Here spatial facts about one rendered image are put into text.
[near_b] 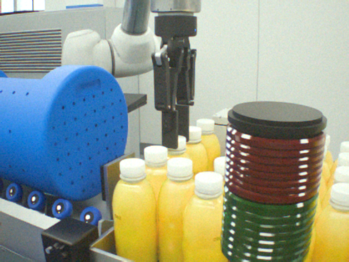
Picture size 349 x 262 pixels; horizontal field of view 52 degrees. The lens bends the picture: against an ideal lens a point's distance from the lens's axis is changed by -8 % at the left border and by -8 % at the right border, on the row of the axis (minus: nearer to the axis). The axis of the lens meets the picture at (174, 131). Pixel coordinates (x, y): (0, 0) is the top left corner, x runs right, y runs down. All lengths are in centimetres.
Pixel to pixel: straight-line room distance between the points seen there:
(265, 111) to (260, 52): 321
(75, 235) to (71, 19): 209
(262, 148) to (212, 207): 32
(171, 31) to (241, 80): 286
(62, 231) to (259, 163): 45
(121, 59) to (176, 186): 92
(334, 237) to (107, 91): 54
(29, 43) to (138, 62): 146
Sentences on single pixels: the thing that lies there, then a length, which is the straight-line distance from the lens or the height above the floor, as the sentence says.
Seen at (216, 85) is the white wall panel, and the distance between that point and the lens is 353.
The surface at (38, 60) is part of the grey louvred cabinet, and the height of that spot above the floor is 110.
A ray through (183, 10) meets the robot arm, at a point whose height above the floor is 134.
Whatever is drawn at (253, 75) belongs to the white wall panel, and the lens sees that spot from 346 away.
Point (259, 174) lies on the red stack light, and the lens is 22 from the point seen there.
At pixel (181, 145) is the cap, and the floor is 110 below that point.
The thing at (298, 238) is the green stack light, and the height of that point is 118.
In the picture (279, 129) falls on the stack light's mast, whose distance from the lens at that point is 21.
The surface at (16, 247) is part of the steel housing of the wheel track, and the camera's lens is 91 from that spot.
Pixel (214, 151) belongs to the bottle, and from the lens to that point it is 83.
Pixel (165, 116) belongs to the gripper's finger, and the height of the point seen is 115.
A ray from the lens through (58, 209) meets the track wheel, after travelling 77.
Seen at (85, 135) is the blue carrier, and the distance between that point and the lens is 78.
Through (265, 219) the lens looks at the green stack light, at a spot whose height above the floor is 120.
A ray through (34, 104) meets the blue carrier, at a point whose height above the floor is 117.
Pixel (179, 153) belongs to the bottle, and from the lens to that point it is 70.
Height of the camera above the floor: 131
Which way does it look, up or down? 16 degrees down
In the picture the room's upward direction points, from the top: straight up
